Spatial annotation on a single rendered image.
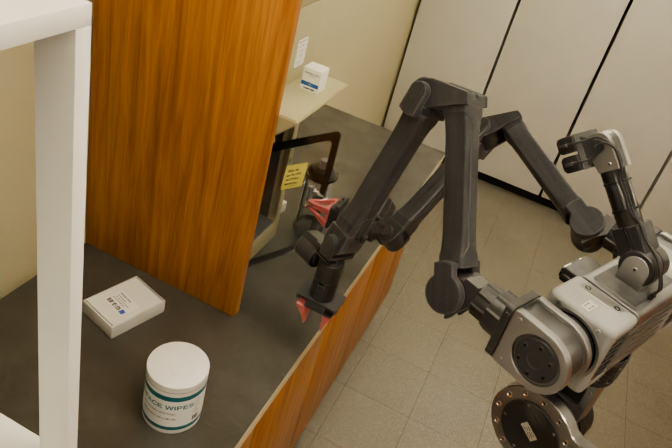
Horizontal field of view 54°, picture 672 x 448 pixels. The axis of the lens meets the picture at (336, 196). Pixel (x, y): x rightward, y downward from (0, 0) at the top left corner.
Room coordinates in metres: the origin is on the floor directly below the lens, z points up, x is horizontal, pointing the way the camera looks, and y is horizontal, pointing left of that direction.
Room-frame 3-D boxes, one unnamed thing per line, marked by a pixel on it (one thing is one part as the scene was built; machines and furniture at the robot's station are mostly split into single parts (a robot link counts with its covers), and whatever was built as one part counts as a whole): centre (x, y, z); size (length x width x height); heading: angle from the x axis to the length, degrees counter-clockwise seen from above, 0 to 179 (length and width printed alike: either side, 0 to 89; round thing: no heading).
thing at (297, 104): (1.53, 0.14, 1.46); 0.32 x 0.12 x 0.10; 164
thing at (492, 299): (0.96, -0.34, 1.45); 0.09 x 0.08 x 0.12; 138
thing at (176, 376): (0.96, 0.23, 1.01); 0.13 x 0.13 x 0.15
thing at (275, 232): (1.52, 0.13, 1.19); 0.30 x 0.01 x 0.40; 139
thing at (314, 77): (1.58, 0.13, 1.54); 0.05 x 0.05 x 0.06; 74
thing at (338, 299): (1.18, -0.03, 1.21); 0.10 x 0.07 x 0.07; 74
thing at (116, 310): (1.21, 0.44, 0.96); 0.16 x 0.12 x 0.04; 149
